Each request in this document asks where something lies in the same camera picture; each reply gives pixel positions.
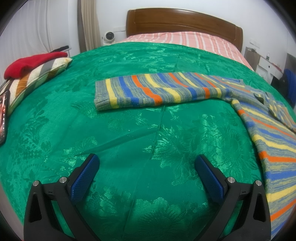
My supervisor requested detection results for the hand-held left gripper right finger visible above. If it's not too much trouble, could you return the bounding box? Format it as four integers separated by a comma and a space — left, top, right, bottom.
195, 154, 271, 241

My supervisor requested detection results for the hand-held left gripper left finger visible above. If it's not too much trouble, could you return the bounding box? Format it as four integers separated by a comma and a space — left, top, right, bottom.
23, 153, 100, 241

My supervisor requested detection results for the striped knit sweater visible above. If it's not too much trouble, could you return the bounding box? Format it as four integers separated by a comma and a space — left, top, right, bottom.
94, 72, 296, 237

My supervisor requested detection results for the green patterned blanket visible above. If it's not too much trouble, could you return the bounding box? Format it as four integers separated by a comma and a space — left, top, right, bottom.
0, 42, 287, 241

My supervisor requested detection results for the phone with red case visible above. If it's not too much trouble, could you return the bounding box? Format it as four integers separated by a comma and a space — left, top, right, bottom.
0, 90, 11, 146

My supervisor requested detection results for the striped pillow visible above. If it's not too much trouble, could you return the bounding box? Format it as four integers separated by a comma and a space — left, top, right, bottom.
0, 57, 73, 116

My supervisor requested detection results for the blue jacket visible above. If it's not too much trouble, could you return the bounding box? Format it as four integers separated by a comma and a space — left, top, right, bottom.
284, 69, 296, 102

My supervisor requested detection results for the white bedside cabinet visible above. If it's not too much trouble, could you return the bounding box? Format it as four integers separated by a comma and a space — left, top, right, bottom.
245, 46, 285, 81

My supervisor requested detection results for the red knit cloth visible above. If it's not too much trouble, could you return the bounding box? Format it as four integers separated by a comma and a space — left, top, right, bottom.
4, 52, 68, 80

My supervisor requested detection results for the dark item on shelf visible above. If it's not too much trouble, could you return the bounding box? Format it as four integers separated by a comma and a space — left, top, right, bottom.
50, 45, 70, 53

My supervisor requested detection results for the pink striped bed sheet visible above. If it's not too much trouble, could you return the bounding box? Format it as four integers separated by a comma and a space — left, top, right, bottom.
117, 31, 255, 71

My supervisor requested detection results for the white wardrobe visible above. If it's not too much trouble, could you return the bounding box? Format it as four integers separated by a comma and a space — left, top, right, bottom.
0, 13, 80, 81

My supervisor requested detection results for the beige curtain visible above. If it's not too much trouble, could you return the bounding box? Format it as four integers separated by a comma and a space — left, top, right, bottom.
77, 0, 101, 52

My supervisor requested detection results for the wooden bed headboard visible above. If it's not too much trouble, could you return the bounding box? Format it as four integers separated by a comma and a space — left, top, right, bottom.
126, 9, 244, 54

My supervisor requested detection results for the white security camera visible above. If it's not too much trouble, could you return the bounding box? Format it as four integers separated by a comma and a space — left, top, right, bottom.
102, 30, 116, 44

